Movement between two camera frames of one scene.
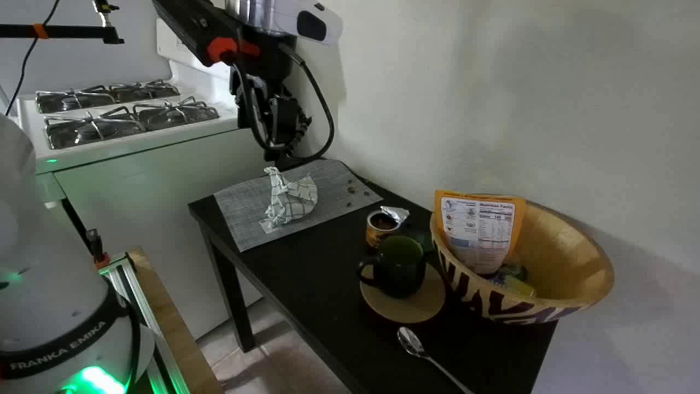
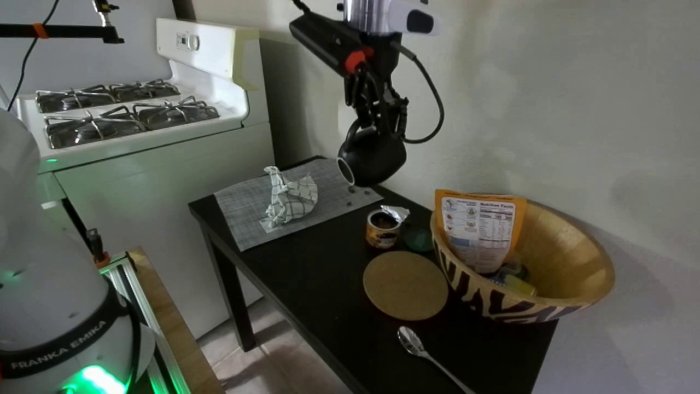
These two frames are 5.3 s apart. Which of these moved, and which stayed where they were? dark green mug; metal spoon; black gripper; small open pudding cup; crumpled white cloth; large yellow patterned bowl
Moved: black gripper; dark green mug
Stayed: crumpled white cloth; metal spoon; large yellow patterned bowl; small open pudding cup
